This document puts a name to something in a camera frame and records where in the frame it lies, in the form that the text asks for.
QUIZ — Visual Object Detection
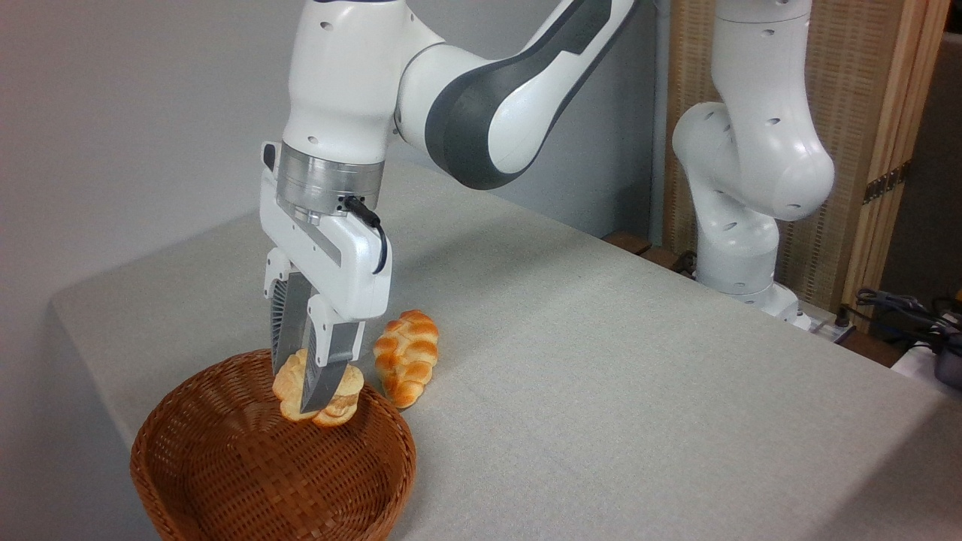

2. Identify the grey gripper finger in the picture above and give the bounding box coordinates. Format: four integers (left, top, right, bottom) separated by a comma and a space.
300, 294, 368, 415
263, 247, 314, 375

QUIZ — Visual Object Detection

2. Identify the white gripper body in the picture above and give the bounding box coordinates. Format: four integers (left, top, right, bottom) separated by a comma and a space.
259, 165, 393, 322

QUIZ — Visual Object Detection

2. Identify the round flower-shaped bread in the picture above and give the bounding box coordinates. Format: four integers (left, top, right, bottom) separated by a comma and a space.
271, 347, 366, 428

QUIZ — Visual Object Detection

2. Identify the braided bread loaf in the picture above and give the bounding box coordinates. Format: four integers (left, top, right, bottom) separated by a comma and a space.
373, 309, 440, 410

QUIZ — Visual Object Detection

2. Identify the brown wicker basket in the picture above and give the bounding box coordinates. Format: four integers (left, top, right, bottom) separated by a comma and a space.
129, 346, 418, 541

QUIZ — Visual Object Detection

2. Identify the grey tablecloth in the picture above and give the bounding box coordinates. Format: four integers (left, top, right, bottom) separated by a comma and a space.
49, 158, 962, 541

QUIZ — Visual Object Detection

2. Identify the wooden rattan folding screen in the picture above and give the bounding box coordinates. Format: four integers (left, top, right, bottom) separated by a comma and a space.
663, 0, 952, 333

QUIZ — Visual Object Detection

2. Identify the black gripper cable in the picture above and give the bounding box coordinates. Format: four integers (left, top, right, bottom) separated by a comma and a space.
342, 195, 390, 276

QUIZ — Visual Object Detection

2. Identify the black cable bundle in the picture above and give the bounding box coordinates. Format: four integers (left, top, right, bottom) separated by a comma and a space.
854, 287, 962, 355

